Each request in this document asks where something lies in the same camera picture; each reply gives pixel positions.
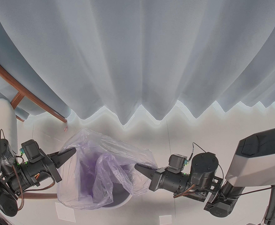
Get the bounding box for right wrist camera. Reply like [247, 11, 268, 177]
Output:
[168, 153, 189, 173]

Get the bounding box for wooden chair white cushions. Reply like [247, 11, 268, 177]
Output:
[0, 51, 68, 200]

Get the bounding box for black cable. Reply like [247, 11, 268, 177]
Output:
[0, 129, 7, 173]
[191, 142, 223, 180]

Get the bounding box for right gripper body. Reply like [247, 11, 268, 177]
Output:
[149, 167, 192, 194]

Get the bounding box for white trash bin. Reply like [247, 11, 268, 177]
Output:
[58, 156, 133, 211]

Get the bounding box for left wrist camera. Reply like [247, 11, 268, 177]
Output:
[21, 140, 42, 165]

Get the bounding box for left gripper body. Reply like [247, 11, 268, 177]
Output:
[22, 154, 62, 186]

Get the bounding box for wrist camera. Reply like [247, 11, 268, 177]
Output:
[21, 140, 42, 165]
[168, 153, 189, 173]

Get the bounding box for purple plastic bag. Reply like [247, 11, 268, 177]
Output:
[57, 127, 159, 211]

